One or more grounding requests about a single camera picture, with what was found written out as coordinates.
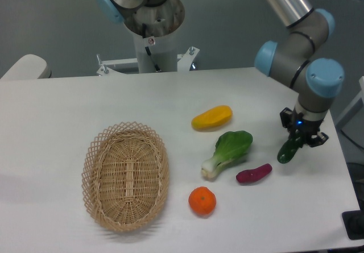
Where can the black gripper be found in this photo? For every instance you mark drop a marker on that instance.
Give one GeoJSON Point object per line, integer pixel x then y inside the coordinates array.
{"type": "Point", "coordinates": [311, 135]}

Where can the dark green cucumber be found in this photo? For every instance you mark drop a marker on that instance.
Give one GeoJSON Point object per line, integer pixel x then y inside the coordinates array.
{"type": "Point", "coordinates": [290, 147]}

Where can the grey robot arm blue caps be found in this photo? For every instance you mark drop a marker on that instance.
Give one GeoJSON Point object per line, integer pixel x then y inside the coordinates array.
{"type": "Point", "coordinates": [317, 82]}

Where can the purple sweet potato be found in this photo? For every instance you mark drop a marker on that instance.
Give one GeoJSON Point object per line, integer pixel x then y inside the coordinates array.
{"type": "Point", "coordinates": [254, 175]}

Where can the green bok choy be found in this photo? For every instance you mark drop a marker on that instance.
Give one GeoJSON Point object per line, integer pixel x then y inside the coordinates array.
{"type": "Point", "coordinates": [230, 150]}

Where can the yellow orange mango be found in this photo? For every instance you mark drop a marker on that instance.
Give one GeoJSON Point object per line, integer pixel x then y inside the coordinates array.
{"type": "Point", "coordinates": [212, 118]}

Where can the black device at table edge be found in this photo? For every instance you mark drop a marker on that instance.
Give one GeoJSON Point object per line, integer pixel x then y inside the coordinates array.
{"type": "Point", "coordinates": [353, 221]}

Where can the orange tangerine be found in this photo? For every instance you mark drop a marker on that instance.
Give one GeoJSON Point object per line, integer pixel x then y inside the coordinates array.
{"type": "Point", "coordinates": [202, 201]}

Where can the oval wicker basket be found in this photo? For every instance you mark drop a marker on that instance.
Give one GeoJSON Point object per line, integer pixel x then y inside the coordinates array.
{"type": "Point", "coordinates": [125, 177]}

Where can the white chair armrest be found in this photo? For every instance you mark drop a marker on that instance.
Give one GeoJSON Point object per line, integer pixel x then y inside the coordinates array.
{"type": "Point", "coordinates": [28, 67]}

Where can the white robot pedestal with base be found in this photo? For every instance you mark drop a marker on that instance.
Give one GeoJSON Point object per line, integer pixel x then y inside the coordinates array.
{"type": "Point", "coordinates": [153, 25]}

